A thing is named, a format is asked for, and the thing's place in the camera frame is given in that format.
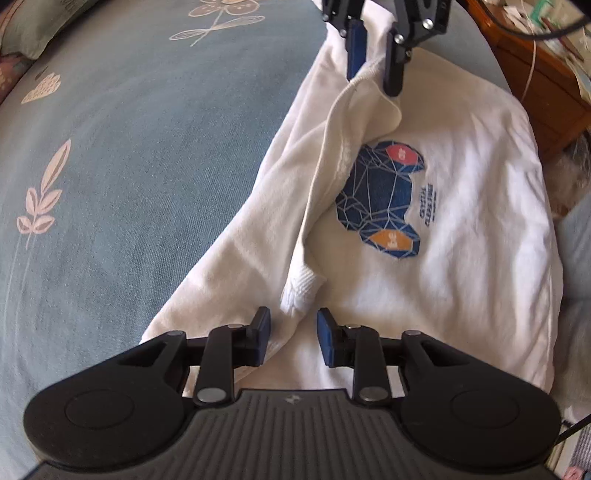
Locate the white printed sweatshirt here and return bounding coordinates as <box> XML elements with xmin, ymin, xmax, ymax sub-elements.
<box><xmin>144</xmin><ymin>24</ymin><xmax>563</xmax><ymax>390</ymax></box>

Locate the wooden nightstand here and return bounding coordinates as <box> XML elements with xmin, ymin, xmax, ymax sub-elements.
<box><xmin>466</xmin><ymin>1</ymin><xmax>590</xmax><ymax>163</ymax></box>

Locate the blue floral bed sheet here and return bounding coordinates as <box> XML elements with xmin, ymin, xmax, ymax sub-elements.
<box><xmin>0</xmin><ymin>0</ymin><xmax>591</xmax><ymax>480</ymax></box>

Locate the grey-green pillow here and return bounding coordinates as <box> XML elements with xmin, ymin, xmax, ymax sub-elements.
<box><xmin>1</xmin><ymin>0</ymin><xmax>98</xmax><ymax>60</ymax></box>

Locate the pink floral folded quilt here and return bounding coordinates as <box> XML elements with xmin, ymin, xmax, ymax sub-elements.
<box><xmin>0</xmin><ymin>53</ymin><xmax>34</xmax><ymax>103</ymax></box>

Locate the black cable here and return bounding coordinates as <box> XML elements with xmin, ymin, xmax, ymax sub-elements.
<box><xmin>479</xmin><ymin>0</ymin><xmax>591</xmax><ymax>38</ymax></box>

